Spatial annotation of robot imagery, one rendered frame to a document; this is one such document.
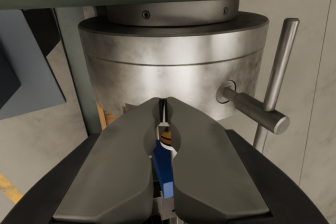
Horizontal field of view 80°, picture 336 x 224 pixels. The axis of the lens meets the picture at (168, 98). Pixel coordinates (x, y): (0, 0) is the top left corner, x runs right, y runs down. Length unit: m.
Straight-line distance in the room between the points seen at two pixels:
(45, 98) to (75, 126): 0.98
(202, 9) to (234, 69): 0.09
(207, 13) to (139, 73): 0.12
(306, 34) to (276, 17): 0.39
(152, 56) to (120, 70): 0.05
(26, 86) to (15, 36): 0.16
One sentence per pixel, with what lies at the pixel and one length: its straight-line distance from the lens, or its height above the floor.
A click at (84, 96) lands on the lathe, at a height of 0.54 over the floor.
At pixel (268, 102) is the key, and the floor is 1.30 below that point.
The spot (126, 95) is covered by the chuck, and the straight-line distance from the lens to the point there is 0.28.
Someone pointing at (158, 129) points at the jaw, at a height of 1.20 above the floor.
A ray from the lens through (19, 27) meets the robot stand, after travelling 0.75.
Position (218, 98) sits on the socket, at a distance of 0.28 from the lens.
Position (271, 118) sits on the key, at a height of 1.31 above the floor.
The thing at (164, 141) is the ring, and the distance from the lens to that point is 0.46.
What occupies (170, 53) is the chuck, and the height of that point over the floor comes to 1.23.
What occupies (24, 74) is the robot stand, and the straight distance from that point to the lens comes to 0.79.
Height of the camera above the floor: 1.45
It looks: 58 degrees down
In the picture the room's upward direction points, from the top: 149 degrees clockwise
